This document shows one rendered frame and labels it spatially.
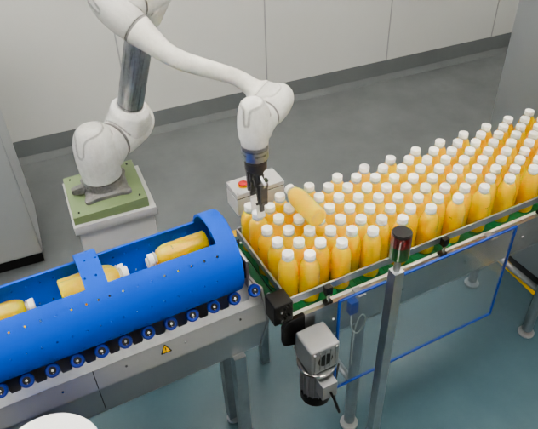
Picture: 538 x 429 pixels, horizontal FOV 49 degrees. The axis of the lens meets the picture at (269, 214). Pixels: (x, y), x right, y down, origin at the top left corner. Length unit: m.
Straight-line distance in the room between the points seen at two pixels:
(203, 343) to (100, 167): 0.77
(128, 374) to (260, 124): 0.89
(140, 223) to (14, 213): 1.28
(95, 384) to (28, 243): 1.81
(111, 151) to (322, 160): 2.32
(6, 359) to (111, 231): 0.78
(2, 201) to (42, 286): 1.53
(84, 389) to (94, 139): 0.88
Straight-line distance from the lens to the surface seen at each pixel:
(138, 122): 2.36
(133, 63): 2.21
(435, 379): 3.04
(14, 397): 1.97
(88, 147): 2.27
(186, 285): 1.81
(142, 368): 2.00
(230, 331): 2.05
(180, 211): 3.94
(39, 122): 4.69
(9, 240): 3.65
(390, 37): 5.46
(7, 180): 3.43
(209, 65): 1.93
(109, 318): 1.79
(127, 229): 2.40
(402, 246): 1.80
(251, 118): 1.81
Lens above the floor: 2.42
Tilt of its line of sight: 39 degrees down
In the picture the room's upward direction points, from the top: 2 degrees counter-clockwise
